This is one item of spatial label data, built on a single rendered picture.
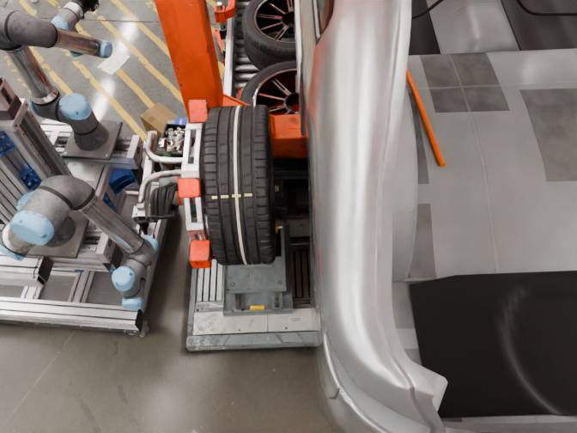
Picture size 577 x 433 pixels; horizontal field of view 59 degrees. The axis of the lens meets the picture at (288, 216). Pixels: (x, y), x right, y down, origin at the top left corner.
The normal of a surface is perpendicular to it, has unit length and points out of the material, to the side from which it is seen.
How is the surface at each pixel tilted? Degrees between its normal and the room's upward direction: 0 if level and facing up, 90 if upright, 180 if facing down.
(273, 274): 0
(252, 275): 0
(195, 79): 90
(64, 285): 0
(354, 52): 35
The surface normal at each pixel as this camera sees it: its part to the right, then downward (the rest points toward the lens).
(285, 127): -0.03, -0.52
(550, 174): -0.01, -0.20
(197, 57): 0.03, 0.85
